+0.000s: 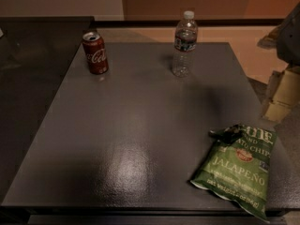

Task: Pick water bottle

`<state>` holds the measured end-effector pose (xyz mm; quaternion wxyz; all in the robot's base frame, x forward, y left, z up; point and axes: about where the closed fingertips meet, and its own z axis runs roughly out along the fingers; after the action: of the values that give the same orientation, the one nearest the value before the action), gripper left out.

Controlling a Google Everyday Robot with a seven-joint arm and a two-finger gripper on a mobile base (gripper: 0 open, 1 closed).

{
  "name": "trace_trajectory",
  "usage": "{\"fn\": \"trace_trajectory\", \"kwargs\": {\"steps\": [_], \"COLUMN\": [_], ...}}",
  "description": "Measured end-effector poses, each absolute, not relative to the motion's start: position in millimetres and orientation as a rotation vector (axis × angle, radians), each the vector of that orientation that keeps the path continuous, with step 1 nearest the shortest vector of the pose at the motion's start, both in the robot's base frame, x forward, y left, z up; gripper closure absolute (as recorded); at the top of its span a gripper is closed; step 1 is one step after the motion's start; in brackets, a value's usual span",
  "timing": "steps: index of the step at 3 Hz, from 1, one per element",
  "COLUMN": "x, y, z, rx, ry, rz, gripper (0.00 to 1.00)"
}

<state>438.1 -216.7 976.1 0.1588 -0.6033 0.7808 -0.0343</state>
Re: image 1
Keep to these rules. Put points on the clear plastic water bottle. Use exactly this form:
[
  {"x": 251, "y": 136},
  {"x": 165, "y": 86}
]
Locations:
[{"x": 185, "y": 41}]

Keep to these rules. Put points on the green jalapeño chips bag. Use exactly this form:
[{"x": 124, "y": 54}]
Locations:
[{"x": 237, "y": 167}]

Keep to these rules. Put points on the red Coca-Cola can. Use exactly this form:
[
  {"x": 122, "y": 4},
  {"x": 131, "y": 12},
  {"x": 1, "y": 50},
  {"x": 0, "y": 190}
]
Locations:
[{"x": 95, "y": 52}]

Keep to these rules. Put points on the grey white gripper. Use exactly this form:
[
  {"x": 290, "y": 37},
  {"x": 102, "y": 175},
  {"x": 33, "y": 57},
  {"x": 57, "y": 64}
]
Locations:
[{"x": 290, "y": 39}]

